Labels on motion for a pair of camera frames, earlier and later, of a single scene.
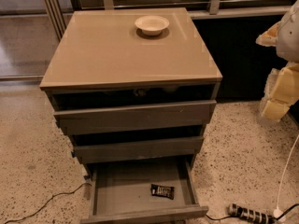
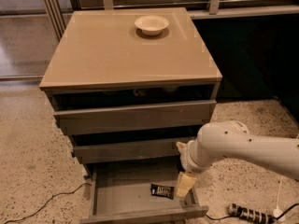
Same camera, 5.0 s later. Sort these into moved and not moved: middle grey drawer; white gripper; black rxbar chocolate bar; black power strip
Moved: white gripper
Not moved: black power strip; middle grey drawer; black rxbar chocolate bar
